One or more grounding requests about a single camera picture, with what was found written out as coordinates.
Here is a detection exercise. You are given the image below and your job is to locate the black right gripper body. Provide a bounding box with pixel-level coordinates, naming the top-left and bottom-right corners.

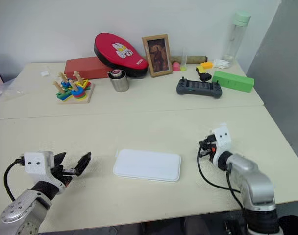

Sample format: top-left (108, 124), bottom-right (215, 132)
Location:
top-left (199, 133), bottom-right (217, 163)

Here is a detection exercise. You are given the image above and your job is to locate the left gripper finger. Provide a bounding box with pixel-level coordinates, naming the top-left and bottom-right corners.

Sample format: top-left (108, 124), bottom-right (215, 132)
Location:
top-left (74, 151), bottom-right (92, 177)
top-left (53, 151), bottom-right (67, 170)

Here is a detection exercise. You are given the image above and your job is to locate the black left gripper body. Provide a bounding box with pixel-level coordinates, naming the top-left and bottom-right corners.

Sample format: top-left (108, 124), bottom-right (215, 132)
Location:
top-left (51, 165), bottom-right (80, 188)

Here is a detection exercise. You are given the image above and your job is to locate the white plastic case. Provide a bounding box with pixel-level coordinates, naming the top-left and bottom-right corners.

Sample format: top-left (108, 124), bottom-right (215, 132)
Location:
top-left (112, 148), bottom-right (182, 183)

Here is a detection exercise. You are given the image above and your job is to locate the red black oval pad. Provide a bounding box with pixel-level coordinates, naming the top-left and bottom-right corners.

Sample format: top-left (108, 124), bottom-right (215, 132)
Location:
top-left (93, 32), bottom-right (149, 79)

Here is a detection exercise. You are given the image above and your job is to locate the grey handheld game controller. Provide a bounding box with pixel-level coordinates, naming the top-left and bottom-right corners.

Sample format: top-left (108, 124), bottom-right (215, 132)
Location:
top-left (176, 76), bottom-right (224, 100)

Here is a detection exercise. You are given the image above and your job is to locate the wooden shape stacking toy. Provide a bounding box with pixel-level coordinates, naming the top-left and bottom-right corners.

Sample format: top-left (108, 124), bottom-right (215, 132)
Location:
top-left (52, 70), bottom-right (95, 105)

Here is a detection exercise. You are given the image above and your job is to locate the green rectangular box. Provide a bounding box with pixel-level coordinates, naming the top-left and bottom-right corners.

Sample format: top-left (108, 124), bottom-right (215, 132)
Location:
top-left (211, 70), bottom-right (255, 93)

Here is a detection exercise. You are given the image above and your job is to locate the clear plastic bag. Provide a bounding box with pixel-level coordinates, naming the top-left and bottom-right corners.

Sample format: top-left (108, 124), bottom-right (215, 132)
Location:
top-left (1, 65), bottom-right (64, 101)

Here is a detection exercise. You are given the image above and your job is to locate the crumpled white tissue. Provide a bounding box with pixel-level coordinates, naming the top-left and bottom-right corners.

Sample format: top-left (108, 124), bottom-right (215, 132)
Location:
top-left (212, 58), bottom-right (232, 69)

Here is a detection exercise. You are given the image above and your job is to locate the stainless steel cup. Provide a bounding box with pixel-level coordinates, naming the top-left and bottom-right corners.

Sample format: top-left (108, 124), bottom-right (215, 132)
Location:
top-left (107, 70), bottom-right (130, 93)

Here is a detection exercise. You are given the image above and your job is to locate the brown rolled stick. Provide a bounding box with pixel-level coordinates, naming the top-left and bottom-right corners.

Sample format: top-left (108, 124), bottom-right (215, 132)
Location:
top-left (170, 55), bottom-right (209, 64)

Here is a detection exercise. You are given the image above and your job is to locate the clear test tube green base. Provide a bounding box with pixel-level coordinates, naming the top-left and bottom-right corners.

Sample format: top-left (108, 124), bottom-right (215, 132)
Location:
top-left (180, 47), bottom-right (189, 72)

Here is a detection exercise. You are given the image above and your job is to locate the red rectangular box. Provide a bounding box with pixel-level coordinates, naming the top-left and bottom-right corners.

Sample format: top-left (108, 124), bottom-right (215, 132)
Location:
top-left (63, 56), bottom-right (113, 80)

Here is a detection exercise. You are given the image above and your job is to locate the clear bottle with green lid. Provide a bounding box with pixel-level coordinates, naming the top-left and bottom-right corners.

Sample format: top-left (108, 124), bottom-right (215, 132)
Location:
top-left (222, 10), bottom-right (252, 62)

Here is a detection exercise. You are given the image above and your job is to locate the black rounded shape under table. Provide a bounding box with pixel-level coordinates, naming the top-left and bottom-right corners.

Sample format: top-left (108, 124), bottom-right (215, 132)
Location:
top-left (278, 214), bottom-right (298, 235)

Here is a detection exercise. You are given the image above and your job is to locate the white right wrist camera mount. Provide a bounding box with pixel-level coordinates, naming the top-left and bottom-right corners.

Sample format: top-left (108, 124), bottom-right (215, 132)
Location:
top-left (210, 122), bottom-right (233, 167)

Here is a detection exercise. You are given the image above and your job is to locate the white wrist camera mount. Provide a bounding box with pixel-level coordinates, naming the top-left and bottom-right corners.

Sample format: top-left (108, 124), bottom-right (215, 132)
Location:
top-left (210, 122), bottom-right (233, 167)
top-left (23, 151), bottom-right (67, 195)

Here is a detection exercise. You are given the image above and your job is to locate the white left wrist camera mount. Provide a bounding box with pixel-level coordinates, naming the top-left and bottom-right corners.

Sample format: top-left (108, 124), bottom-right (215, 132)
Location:
top-left (23, 151), bottom-right (67, 195)

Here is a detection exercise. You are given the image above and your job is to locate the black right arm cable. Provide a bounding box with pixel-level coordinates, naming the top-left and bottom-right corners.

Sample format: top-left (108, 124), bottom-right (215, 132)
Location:
top-left (197, 146), bottom-right (246, 209)

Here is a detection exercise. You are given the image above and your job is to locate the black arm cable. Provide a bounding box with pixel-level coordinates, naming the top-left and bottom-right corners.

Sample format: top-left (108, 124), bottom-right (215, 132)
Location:
top-left (3, 158), bottom-right (26, 202)
top-left (197, 146), bottom-right (246, 209)

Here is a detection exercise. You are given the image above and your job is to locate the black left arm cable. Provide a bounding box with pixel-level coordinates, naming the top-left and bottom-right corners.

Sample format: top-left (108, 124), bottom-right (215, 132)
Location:
top-left (3, 158), bottom-right (26, 202)

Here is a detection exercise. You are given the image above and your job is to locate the wooden picture frame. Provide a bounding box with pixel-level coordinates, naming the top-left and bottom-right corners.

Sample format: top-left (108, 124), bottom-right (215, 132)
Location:
top-left (141, 34), bottom-right (174, 78)

